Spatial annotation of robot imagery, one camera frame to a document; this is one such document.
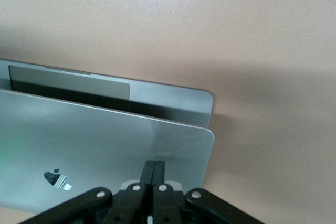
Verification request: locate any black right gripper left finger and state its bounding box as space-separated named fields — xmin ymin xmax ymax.
xmin=25 ymin=159 xmax=155 ymax=224

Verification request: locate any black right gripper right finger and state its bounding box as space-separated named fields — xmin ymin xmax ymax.
xmin=151 ymin=159 xmax=265 ymax=224

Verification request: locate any grey laptop with black keyboard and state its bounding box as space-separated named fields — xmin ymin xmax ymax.
xmin=0 ymin=58 xmax=216 ymax=216

